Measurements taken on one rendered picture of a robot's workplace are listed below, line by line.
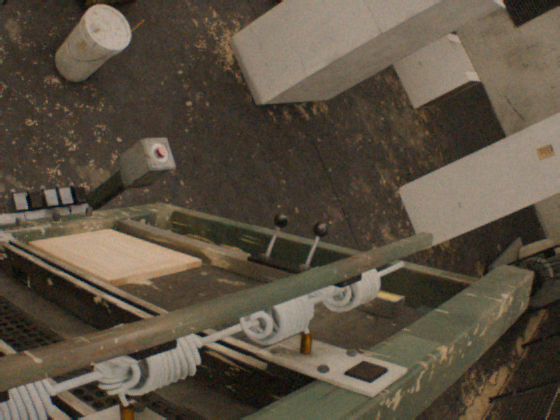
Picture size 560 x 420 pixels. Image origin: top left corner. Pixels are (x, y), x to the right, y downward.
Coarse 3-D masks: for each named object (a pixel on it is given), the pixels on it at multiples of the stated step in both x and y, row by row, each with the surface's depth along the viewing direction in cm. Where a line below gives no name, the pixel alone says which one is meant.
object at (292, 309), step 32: (352, 256) 80; (384, 256) 84; (256, 288) 65; (288, 288) 67; (320, 288) 72; (352, 288) 98; (160, 320) 53; (192, 320) 55; (224, 320) 59; (256, 320) 72; (288, 320) 74; (32, 352) 43; (64, 352) 44; (96, 352) 46; (128, 352) 49; (192, 352) 63; (0, 384) 39; (32, 384) 47; (64, 384) 50; (128, 384) 58; (160, 384) 60; (0, 416) 43; (32, 416) 46
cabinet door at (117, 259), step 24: (48, 240) 164; (72, 240) 167; (96, 240) 171; (120, 240) 173; (144, 240) 175; (72, 264) 146; (96, 264) 147; (120, 264) 151; (144, 264) 152; (168, 264) 154; (192, 264) 158
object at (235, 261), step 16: (128, 224) 184; (144, 224) 186; (160, 240) 175; (176, 240) 171; (192, 240) 172; (192, 256) 168; (208, 256) 164; (224, 256) 160; (240, 256) 160; (240, 272) 158; (256, 272) 154; (272, 272) 151; (288, 272) 149; (368, 304) 136; (384, 304) 133; (400, 304) 134
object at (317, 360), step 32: (0, 256) 137; (32, 256) 133; (32, 288) 128; (64, 288) 118; (96, 288) 117; (96, 320) 112; (128, 320) 105; (224, 352) 92; (256, 352) 93; (288, 352) 85; (320, 352) 86; (352, 352) 85; (224, 384) 92; (256, 384) 88; (288, 384) 85; (352, 384) 76; (384, 384) 76
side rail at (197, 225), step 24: (192, 216) 200; (216, 216) 200; (216, 240) 195; (240, 240) 189; (264, 240) 183; (288, 240) 178; (312, 240) 178; (312, 264) 174; (408, 264) 159; (384, 288) 160; (408, 288) 156; (432, 288) 151; (456, 288) 147
